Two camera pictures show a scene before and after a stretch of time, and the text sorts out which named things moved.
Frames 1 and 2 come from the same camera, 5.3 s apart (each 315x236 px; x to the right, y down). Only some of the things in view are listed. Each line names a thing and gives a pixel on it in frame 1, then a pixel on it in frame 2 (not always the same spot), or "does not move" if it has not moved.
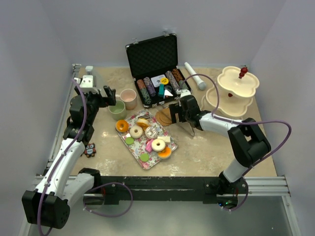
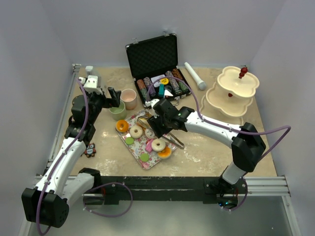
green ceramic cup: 118,111 does not move
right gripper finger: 175,108 → 157,124
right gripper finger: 173,119 → 160,127
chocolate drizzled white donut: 151,132 does not move
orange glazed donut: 122,126 does not move
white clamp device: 89,70 does not move
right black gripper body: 185,115 → 166,118
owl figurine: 90,150 does not move
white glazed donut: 137,134 does not move
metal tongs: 189,128 → 148,116
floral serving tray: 146,139 does not move
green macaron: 129,140 does not move
